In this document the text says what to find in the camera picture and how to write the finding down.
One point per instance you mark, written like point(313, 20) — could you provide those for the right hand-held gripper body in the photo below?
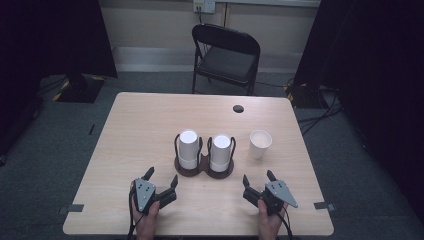
point(278, 193)

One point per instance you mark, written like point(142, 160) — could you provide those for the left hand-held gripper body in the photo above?
point(144, 195)

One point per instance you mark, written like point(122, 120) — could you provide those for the single white paper cup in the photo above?
point(260, 141)

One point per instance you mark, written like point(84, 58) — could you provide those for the person's left hand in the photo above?
point(146, 221)

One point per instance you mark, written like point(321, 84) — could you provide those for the person's right hand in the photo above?
point(269, 223)

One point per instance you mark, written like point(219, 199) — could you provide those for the grey tape strip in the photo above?
point(71, 209)
point(324, 206)

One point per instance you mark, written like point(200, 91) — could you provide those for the small black floor object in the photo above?
point(91, 129)

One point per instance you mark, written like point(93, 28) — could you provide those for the black stand base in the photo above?
point(80, 90)
point(306, 96)

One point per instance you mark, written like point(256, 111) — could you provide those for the black folding chair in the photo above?
point(226, 63)

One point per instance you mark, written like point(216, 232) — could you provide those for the black curtain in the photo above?
point(376, 83)
point(50, 36)

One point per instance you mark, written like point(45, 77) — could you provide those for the white wall socket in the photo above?
point(204, 6)

